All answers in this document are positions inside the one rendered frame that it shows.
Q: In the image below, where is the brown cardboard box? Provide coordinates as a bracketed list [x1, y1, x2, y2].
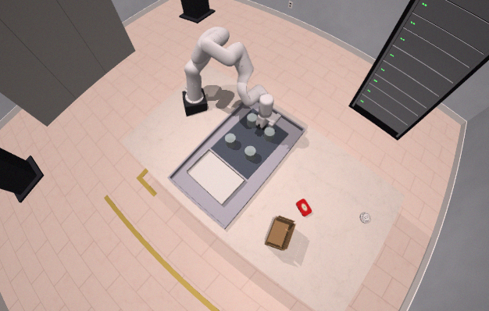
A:
[266, 216, 296, 251]

